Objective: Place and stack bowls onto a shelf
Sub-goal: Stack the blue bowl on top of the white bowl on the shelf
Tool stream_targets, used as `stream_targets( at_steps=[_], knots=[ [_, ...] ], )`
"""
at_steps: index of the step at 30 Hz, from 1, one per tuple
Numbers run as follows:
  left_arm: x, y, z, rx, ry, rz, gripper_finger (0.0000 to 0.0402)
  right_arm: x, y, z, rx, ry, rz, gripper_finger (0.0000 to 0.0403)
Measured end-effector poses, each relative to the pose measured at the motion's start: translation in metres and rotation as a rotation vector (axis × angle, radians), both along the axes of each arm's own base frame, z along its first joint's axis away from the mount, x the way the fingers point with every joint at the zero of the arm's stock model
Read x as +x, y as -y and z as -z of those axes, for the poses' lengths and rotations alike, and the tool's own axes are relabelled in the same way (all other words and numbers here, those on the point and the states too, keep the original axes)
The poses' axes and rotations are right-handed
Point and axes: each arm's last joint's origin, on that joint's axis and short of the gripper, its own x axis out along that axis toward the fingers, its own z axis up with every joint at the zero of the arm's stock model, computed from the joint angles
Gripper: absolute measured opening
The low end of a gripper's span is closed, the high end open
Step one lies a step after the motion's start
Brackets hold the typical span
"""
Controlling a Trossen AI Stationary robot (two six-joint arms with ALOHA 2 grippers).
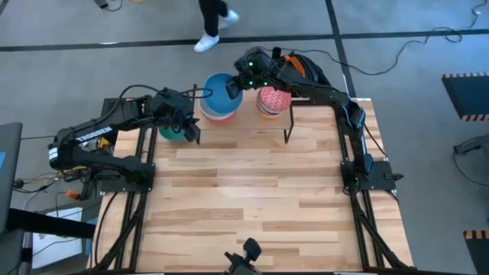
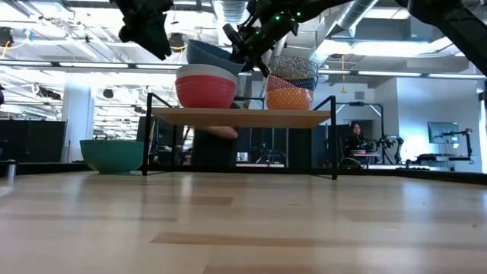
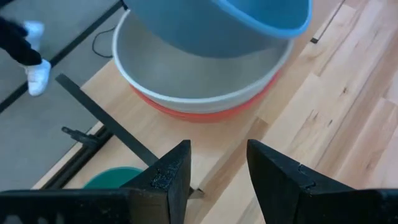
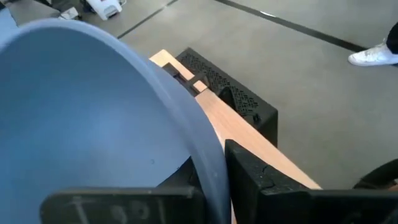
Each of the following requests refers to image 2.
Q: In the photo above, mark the black partition panel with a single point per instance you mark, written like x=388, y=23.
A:
x=34, y=141

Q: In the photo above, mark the yellow patterned bowl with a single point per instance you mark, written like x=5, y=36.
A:
x=289, y=99

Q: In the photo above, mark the teal bowl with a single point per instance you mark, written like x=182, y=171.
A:
x=110, y=156

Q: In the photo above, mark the dark background monitor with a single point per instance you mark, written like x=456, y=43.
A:
x=443, y=132

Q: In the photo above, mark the silver ribbed ventilation duct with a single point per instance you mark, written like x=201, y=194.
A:
x=233, y=9

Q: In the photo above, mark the large blue bowl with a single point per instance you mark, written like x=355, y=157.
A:
x=209, y=55

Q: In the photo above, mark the wooden shelf with black legs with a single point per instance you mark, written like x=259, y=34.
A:
x=243, y=118

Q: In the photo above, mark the white pillar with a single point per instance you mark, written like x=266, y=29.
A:
x=78, y=122

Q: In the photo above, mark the pink patterned bowl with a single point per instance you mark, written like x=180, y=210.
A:
x=277, y=82

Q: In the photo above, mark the grey metal cylinder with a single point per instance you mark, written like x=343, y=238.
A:
x=11, y=171

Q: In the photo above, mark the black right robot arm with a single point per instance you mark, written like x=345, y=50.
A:
x=456, y=26

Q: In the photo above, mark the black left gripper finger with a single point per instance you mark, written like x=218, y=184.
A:
x=158, y=38
x=133, y=32

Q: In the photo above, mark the large white bowl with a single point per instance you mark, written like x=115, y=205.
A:
x=205, y=70

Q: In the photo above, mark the black background robot arm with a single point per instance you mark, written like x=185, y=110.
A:
x=388, y=144

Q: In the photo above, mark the large red bowl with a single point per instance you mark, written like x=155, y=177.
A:
x=205, y=93

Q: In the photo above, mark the small light blue bowl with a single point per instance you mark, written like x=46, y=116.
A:
x=293, y=66

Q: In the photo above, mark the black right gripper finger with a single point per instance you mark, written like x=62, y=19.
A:
x=236, y=43
x=256, y=61

